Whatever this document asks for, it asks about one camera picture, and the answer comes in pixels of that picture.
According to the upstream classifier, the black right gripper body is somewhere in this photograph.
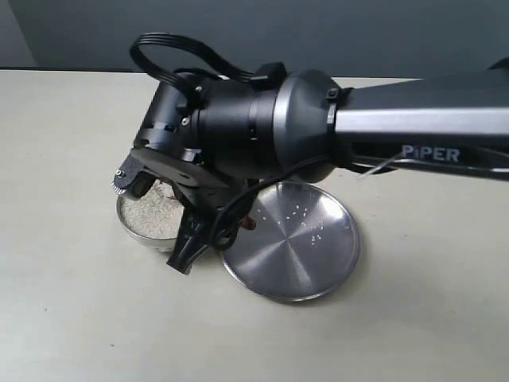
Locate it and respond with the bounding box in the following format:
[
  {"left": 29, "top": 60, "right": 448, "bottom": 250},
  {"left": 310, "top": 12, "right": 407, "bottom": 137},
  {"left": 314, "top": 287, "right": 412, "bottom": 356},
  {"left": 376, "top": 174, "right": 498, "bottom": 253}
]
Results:
[{"left": 132, "top": 67, "right": 255, "bottom": 212}]

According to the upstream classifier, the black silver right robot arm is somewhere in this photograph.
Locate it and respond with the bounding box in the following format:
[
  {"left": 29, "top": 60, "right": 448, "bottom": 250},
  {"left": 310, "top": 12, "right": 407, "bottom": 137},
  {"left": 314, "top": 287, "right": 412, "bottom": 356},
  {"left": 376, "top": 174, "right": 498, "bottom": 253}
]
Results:
[{"left": 116, "top": 60, "right": 508, "bottom": 273}]

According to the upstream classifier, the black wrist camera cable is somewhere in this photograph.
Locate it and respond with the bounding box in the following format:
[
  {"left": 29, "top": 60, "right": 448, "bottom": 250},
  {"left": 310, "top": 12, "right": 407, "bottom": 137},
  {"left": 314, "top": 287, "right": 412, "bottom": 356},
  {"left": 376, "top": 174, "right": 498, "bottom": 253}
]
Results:
[{"left": 129, "top": 33, "right": 287, "bottom": 88}]

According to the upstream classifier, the dark red wooden spoon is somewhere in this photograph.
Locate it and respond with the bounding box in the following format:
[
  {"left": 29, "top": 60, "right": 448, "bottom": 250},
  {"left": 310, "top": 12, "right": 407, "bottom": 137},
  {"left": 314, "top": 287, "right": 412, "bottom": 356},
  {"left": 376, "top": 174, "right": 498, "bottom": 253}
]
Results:
[{"left": 154, "top": 181, "right": 256, "bottom": 230}]

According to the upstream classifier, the round steel plate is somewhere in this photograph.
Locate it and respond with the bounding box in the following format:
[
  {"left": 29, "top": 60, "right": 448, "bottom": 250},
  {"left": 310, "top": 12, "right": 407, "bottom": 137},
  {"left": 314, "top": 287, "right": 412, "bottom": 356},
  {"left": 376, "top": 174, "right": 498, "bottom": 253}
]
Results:
[{"left": 222, "top": 181, "right": 361, "bottom": 302}]

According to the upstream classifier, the steel bowl of rice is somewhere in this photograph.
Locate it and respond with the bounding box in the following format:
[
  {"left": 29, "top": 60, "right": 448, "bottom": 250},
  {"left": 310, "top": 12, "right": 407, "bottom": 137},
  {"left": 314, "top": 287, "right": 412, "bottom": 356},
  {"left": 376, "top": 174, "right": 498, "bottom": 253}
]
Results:
[{"left": 116, "top": 181, "right": 184, "bottom": 252}]

